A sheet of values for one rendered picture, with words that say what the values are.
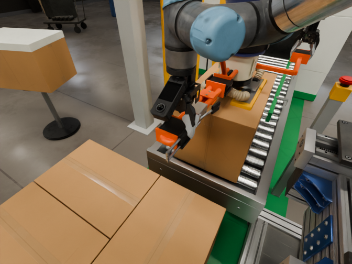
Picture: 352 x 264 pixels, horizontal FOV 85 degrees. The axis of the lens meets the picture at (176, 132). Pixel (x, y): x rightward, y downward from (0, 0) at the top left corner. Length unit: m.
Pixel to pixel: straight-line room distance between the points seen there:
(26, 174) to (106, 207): 1.30
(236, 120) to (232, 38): 0.58
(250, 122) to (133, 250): 0.74
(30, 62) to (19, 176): 1.03
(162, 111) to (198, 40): 0.18
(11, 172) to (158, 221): 1.69
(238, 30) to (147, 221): 0.88
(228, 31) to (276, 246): 1.29
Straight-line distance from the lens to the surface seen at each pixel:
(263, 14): 0.40
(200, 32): 0.33
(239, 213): 1.19
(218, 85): 0.80
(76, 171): 1.29
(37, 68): 1.94
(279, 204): 1.85
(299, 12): 0.37
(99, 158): 1.30
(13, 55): 2.03
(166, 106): 0.44
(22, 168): 2.35
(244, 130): 0.88
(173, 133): 0.54
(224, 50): 0.33
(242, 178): 1.18
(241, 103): 0.96
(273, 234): 1.46
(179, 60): 0.44
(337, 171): 0.83
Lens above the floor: 1.46
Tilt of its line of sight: 41 degrees down
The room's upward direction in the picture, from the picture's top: straight up
